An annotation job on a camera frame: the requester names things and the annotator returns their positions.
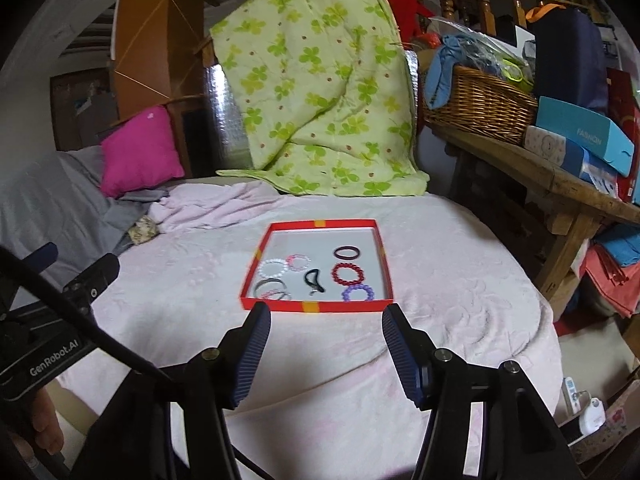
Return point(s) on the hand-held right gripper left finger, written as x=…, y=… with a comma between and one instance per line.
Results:
x=252, y=355

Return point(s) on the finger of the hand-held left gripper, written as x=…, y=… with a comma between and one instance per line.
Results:
x=42, y=256
x=95, y=277

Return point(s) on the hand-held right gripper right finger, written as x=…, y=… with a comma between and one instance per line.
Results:
x=402, y=355

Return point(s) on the red cardboard box lid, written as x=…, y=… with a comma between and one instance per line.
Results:
x=280, y=306

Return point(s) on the person's left hand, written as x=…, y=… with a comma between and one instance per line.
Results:
x=42, y=425

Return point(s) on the grey bed sheet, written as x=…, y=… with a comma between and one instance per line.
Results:
x=50, y=195

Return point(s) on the pale pink blanket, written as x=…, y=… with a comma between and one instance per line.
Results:
x=450, y=310

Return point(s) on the grey metal bangle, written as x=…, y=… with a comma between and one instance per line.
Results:
x=256, y=289

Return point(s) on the small patterned cloth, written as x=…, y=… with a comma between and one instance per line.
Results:
x=144, y=230

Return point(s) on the magenta pillow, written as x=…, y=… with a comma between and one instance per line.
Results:
x=140, y=155

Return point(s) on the white blue handheld device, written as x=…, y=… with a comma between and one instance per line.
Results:
x=571, y=395

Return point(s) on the white plastic device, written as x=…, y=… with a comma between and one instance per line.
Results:
x=592, y=417

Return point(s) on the folded coral cloth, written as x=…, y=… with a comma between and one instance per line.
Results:
x=610, y=285

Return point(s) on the wooden bench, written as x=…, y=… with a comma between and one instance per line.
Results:
x=525, y=170

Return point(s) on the patterned cardboard box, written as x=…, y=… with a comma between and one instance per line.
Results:
x=617, y=425

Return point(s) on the folded blue cloth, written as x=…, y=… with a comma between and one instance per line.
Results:
x=620, y=245

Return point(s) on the white patterned box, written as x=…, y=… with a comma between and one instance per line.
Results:
x=550, y=147

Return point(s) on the brown wooden cabinet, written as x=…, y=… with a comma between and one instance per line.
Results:
x=150, y=25

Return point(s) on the wicker basket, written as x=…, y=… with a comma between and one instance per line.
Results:
x=480, y=100

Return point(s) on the green floral quilt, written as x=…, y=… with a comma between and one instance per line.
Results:
x=310, y=85

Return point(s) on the blue cardboard box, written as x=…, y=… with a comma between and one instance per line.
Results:
x=580, y=125

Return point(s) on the yellow green plastic item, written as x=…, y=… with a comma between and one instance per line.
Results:
x=515, y=75

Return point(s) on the red gift bag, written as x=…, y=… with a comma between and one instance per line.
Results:
x=625, y=110

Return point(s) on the red cloth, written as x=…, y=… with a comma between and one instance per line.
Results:
x=405, y=15

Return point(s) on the navy bag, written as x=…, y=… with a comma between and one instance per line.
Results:
x=565, y=55

